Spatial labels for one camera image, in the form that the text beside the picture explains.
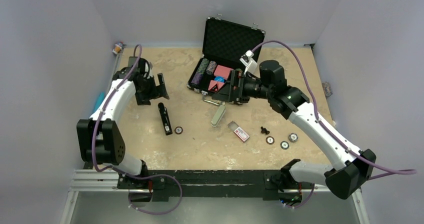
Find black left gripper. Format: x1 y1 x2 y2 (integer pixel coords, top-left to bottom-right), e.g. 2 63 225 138
135 73 169 106

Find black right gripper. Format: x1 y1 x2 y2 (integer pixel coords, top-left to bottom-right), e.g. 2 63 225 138
212 69 273 103

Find black stapler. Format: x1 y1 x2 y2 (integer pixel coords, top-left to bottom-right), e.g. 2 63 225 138
157 102 173 136

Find green stapler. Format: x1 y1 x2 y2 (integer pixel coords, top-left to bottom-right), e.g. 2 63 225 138
202 93 226 128

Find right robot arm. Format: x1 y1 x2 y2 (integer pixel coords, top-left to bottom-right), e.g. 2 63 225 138
211 60 377 200

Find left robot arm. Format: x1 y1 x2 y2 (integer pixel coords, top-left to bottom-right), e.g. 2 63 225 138
76 56 169 189

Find brown white poker chip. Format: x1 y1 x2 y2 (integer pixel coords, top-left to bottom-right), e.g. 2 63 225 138
174 126 184 135

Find red white staple box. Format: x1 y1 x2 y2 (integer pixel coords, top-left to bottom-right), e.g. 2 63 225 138
227 121 250 143

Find black poker chip case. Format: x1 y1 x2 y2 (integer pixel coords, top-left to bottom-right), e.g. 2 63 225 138
187 17 266 95

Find black screw knob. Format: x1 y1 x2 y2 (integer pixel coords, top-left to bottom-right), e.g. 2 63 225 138
260 126 270 135

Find turquoise cylindrical tool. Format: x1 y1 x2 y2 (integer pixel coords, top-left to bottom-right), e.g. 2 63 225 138
93 92 106 112

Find red white poker chip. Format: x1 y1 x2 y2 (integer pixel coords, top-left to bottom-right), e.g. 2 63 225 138
265 136 275 145

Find orange small bottle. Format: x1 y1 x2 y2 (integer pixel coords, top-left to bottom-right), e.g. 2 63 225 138
112 41 124 55

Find green white poker chip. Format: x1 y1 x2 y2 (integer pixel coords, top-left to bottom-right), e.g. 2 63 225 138
280 141 290 150

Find grey poker chip stack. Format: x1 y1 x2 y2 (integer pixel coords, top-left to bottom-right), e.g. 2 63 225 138
288 133 299 143

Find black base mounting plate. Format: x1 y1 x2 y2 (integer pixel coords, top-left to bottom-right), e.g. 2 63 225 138
116 169 314 204

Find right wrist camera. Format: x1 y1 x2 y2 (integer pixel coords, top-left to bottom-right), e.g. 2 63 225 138
239 50 258 75

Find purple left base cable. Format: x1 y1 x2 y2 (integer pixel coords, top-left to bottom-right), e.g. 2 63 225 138
128 177 183 217

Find striped object at right wall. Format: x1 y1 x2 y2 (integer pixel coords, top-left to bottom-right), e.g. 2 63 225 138
321 81 333 98

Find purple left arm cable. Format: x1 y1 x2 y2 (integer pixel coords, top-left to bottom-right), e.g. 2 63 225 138
91 44 143 174

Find aluminium frame rail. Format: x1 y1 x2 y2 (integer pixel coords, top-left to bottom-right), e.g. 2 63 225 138
59 168 370 224

